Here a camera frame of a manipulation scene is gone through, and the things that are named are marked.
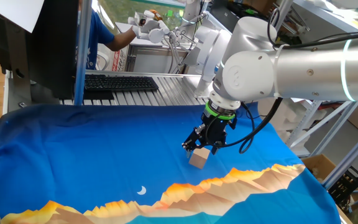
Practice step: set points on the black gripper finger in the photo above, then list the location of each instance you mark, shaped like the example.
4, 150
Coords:
193, 138
215, 150

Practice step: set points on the grey metal shelf rack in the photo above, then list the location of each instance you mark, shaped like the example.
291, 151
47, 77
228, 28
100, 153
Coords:
309, 121

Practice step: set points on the white paper sheet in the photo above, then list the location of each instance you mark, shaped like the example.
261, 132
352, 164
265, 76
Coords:
14, 12

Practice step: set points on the person in blue shirt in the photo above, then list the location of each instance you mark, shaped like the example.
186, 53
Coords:
96, 34

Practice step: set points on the black computer keyboard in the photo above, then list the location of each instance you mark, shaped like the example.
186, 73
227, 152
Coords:
120, 83

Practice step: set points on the white foam packing pieces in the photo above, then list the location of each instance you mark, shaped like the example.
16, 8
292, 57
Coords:
278, 115

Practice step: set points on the black plastic crate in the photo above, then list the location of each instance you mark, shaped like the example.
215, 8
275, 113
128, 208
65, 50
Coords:
345, 186

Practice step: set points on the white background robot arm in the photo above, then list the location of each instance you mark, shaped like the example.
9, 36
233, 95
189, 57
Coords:
211, 49

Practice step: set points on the black computer monitor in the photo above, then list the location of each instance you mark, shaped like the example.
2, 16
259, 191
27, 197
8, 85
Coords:
51, 46

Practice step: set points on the red white printed box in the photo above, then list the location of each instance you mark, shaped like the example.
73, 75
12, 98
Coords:
117, 60

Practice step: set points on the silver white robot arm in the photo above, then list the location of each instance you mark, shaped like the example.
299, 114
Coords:
306, 71

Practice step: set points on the white robotic hand device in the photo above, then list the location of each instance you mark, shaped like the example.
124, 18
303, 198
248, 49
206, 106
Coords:
154, 29

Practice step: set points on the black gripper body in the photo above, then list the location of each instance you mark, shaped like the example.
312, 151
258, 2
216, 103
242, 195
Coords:
217, 130

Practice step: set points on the person's bare forearm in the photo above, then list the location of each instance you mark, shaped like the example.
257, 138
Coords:
121, 40

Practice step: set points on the aluminium frame post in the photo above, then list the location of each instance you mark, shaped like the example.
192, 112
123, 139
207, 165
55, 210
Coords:
82, 53

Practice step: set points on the cardboard box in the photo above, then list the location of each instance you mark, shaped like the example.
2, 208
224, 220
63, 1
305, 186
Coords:
317, 166

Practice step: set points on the small wooden block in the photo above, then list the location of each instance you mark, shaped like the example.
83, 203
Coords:
199, 160

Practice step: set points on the aluminium frame strut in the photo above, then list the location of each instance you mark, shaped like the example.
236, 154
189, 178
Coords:
350, 155

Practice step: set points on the blue mountain print cloth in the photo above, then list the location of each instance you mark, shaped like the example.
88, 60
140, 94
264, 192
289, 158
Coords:
89, 149

